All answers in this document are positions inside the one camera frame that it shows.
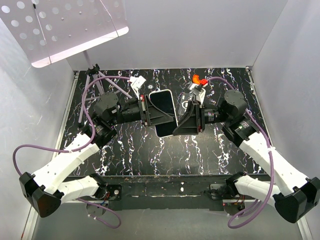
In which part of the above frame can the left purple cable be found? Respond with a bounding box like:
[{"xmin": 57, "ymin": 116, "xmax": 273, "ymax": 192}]
[{"xmin": 12, "ymin": 76, "xmax": 137, "ymax": 229}]

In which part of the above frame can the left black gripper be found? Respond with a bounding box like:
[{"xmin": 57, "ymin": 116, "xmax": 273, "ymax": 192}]
[{"xmin": 109, "ymin": 94, "xmax": 174, "ymax": 127}]

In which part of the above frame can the clear phone case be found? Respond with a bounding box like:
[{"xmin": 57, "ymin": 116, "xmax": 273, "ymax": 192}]
[{"xmin": 178, "ymin": 92, "xmax": 194, "ymax": 116}]

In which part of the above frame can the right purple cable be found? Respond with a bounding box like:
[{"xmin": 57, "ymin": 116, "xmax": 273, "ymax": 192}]
[{"xmin": 206, "ymin": 76, "xmax": 275, "ymax": 229}]

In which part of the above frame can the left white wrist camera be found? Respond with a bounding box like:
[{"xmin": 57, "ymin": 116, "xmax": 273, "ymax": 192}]
[{"xmin": 128, "ymin": 76, "xmax": 146, "ymax": 98}]

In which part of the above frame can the phone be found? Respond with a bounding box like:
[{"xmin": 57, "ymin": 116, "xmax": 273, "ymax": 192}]
[{"xmin": 148, "ymin": 89, "xmax": 179, "ymax": 138}]

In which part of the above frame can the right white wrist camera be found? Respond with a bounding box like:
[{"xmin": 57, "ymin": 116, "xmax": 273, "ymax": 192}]
[{"xmin": 188, "ymin": 79, "xmax": 208, "ymax": 105}]

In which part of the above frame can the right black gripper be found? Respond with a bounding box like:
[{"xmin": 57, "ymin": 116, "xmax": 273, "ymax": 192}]
[{"xmin": 171, "ymin": 100, "xmax": 231, "ymax": 135}]

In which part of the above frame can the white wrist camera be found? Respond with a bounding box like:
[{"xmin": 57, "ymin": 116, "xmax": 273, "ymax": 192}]
[
  {"xmin": 188, "ymin": 79, "xmax": 208, "ymax": 105},
  {"xmin": 128, "ymin": 76, "xmax": 146, "ymax": 98}
]

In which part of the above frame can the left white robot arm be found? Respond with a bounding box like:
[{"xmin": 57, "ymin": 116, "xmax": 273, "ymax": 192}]
[{"xmin": 19, "ymin": 89, "xmax": 178, "ymax": 218}]

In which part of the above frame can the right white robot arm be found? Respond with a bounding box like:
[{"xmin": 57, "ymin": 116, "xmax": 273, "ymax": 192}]
[{"xmin": 173, "ymin": 90, "xmax": 320, "ymax": 223}]

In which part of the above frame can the purple cable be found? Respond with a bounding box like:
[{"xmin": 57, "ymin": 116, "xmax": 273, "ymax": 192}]
[
  {"xmin": 12, "ymin": 76, "xmax": 137, "ymax": 229},
  {"xmin": 206, "ymin": 76, "xmax": 275, "ymax": 229}
]

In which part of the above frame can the black front mounting rail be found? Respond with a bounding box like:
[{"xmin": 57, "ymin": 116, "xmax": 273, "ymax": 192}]
[{"xmin": 74, "ymin": 174, "xmax": 263, "ymax": 211}]

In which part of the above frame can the orange curved plastic part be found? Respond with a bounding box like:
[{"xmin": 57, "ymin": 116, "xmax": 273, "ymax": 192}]
[{"xmin": 192, "ymin": 74, "xmax": 203, "ymax": 86}]

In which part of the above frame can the perforated white music stand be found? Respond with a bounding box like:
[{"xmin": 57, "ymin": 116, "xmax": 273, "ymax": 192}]
[{"xmin": 0, "ymin": 0, "xmax": 129, "ymax": 125}]

